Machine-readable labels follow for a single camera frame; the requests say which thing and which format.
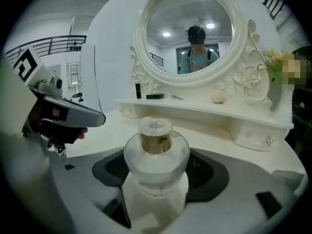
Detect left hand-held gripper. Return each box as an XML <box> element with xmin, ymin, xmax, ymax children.
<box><xmin>4</xmin><ymin>46</ymin><xmax>107</xmax><ymax>156</ymax></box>

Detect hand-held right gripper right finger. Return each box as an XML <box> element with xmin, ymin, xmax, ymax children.
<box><xmin>168</xmin><ymin>147</ymin><xmax>308</xmax><ymax>234</ymax></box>

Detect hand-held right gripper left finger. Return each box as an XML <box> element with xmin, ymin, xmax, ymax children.
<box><xmin>49</xmin><ymin>146</ymin><xmax>133</xmax><ymax>234</ymax></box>

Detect small frosted glass container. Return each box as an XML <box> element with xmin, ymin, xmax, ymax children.
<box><xmin>123</xmin><ymin>117</ymin><xmax>191</xmax><ymax>199</ymax></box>

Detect person's left hand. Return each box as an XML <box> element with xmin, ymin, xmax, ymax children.
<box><xmin>75</xmin><ymin>127</ymin><xmax>89</xmax><ymax>140</ymax></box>

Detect white panel door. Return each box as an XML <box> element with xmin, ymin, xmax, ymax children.
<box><xmin>67</xmin><ymin>61</ymin><xmax>81</xmax><ymax>88</ymax></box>

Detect black metal railing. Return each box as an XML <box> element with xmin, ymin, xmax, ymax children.
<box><xmin>262</xmin><ymin>0</ymin><xmax>286</xmax><ymax>20</ymax></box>
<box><xmin>4</xmin><ymin>35</ymin><xmax>87</xmax><ymax>60</ymax></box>

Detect white vanity drawer shelf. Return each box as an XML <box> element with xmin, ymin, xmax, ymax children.
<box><xmin>115</xmin><ymin>97</ymin><xmax>295</xmax><ymax>152</ymax></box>

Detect pale pink makeup sponge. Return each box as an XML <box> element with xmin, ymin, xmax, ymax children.
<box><xmin>211</xmin><ymin>91</ymin><xmax>228</xmax><ymax>104</ymax></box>

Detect yellow artificial flowers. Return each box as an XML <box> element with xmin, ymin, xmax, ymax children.
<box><xmin>262</xmin><ymin>48</ymin><xmax>295</xmax><ymax>89</ymax></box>

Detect white ornate oval mirror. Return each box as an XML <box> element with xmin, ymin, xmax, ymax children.
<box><xmin>130</xmin><ymin>0</ymin><xmax>273</xmax><ymax>111</ymax></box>

